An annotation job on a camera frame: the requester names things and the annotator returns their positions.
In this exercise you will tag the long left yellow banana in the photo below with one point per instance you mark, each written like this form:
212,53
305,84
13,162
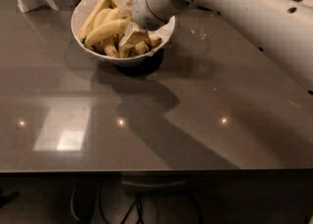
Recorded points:
88,24

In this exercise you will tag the short banana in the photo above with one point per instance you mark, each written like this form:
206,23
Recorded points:
124,47
109,47
141,48

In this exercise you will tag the large front yellow banana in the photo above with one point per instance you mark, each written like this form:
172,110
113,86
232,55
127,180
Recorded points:
106,30

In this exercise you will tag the lower middle short banana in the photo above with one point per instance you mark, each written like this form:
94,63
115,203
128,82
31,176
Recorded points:
124,47

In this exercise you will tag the lower right short banana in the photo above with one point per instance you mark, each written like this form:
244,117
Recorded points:
141,48

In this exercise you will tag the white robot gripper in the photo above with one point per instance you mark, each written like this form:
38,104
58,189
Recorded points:
141,10

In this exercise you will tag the white ceramic bowl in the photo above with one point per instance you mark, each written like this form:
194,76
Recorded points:
111,59

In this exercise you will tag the white paper bowl liner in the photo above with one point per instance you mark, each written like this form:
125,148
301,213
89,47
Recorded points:
85,1

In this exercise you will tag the middle yellow banana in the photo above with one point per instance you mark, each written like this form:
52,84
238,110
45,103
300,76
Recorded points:
107,15

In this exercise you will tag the lower left short banana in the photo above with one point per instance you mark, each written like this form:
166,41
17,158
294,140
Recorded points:
109,47

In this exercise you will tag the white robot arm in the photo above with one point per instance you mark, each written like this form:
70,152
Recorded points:
281,29

